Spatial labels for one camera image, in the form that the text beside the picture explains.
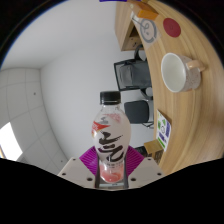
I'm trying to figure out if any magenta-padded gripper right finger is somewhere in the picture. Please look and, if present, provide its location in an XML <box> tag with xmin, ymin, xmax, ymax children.
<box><xmin>123</xmin><ymin>145</ymin><xmax>166</xmax><ymax>190</ymax></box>

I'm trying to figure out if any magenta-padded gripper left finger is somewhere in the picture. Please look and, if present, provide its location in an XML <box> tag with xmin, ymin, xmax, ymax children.
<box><xmin>57</xmin><ymin>145</ymin><xmax>101</xmax><ymax>189</ymax></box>

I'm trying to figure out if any clear bottle with pink drink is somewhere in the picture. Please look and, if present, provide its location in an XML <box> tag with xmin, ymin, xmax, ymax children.
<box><xmin>91</xmin><ymin>90</ymin><xmax>132</xmax><ymax>184</ymax></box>

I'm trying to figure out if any large dark brown box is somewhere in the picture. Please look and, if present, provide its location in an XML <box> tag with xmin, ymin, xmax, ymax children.
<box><xmin>143</xmin><ymin>139</ymin><xmax>165</xmax><ymax>164</ymax></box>

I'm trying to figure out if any white and green leaflet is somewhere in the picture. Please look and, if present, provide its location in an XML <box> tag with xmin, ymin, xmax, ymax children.
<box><xmin>155</xmin><ymin>109</ymin><xmax>172</xmax><ymax>153</ymax></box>

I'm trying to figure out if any black solid-back office chair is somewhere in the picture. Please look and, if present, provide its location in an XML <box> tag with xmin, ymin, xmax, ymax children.
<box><xmin>123</xmin><ymin>87</ymin><xmax>155</xmax><ymax>128</ymax></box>

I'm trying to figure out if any ceiling light panel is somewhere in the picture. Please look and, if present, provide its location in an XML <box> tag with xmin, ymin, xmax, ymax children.
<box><xmin>0</xmin><ymin>121</ymin><xmax>24</xmax><ymax>162</ymax></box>

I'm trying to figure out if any black mesh-back office chair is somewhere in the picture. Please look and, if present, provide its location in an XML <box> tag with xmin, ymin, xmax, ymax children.
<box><xmin>113</xmin><ymin>44</ymin><xmax>153</xmax><ymax>92</ymax></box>

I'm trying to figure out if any white speckled mug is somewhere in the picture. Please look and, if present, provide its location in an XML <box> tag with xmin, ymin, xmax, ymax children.
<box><xmin>160</xmin><ymin>52</ymin><xmax>207</xmax><ymax>93</ymax></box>

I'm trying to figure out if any white sheet with circle print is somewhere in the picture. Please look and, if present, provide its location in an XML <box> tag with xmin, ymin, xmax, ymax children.
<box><xmin>131</xmin><ymin>11</ymin><xmax>163</xmax><ymax>44</ymax></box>

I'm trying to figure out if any wooden side desk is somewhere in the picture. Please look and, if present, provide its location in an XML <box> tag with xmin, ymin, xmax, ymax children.
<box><xmin>114</xmin><ymin>3</ymin><xmax>146</xmax><ymax>52</ymax></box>

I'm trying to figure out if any flat round red coaster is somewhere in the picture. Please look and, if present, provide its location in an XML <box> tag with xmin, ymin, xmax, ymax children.
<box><xmin>162</xmin><ymin>17</ymin><xmax>182</xmax><ymax>38</ymax></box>

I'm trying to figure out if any orange-brown box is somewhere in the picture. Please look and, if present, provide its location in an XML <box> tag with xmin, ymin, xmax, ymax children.
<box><xmin>137</xmin><ymin>9</ymin><xmax>159</xmax><ymax>20</ymax></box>

